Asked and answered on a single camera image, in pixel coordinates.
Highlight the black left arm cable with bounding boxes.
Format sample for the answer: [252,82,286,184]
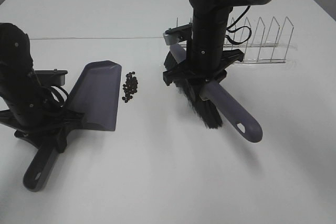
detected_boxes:
[46,84,71,112]

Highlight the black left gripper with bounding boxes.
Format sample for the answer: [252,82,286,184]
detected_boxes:
[1,110,85,153]

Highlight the metal wire dish rack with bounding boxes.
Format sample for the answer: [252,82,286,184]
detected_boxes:
[174,16,295,64]

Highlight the pile of coffee beans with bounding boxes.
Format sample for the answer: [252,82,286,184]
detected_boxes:
[122,71,139,103]

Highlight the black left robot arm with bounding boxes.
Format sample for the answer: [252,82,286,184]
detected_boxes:
[1,23,83,153]

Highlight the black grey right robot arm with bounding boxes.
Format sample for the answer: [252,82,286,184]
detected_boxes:
[163,0,271,85]

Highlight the grey plastic dustpan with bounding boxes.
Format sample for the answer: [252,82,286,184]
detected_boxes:
[23,60,122,191]

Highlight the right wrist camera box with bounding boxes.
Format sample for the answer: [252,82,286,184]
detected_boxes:
[163,23,192,46]

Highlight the grey hand brush black bristles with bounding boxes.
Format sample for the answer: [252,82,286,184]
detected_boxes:
[163,44,263,143]

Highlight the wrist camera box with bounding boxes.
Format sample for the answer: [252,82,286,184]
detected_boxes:
[35,69,68,86]
[163,23,192,46]

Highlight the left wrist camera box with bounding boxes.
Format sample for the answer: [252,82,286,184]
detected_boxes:
[35,69,68,86]

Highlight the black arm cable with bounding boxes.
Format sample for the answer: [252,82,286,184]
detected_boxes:
[225,5,253,45]
[46,84,71,112]

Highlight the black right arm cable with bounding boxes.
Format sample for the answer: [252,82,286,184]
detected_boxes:
[225,5,253,45]

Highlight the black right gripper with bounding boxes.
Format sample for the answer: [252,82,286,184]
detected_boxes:
[163,48,245,86]

